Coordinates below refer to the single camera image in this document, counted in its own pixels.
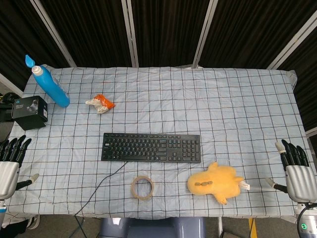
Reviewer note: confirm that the orange white snack bag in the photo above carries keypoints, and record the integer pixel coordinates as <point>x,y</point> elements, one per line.
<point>101,103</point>

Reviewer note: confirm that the blue checkered tablecloth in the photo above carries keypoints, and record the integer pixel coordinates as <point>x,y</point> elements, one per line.
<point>223,104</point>

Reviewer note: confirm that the blue plastic bottle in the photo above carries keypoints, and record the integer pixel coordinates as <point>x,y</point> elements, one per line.
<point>50,85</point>

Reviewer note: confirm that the yellow plush toy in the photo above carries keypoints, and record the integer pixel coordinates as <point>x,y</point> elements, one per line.
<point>214,183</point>

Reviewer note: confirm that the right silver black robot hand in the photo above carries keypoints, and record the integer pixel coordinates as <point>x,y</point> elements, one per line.
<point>298,179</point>

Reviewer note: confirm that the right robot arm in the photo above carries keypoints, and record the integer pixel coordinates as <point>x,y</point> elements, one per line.
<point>307,219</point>

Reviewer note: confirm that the black computer keyboard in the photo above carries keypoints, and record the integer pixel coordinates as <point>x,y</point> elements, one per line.
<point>151,147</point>

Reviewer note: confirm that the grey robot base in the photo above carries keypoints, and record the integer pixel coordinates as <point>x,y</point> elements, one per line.
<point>151,227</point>

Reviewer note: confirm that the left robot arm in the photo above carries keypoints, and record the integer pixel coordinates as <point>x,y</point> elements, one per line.
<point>2,210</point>

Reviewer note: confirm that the black equipment beside table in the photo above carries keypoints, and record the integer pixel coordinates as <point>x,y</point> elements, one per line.
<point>6,106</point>

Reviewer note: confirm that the clear tape roll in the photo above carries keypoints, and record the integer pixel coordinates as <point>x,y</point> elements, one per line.
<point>142,187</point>

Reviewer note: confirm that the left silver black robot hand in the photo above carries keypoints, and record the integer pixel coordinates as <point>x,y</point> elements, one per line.
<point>8,174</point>

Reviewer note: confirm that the white partition frame post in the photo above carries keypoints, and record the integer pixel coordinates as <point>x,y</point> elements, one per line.
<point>204,32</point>
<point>10,84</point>
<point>53,31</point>
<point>130,32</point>
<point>292,42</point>

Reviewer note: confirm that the black white sneaker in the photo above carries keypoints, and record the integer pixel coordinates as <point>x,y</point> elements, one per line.
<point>33,221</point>

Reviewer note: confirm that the black cardboard box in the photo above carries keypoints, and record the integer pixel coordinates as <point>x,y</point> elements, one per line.
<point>31,112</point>

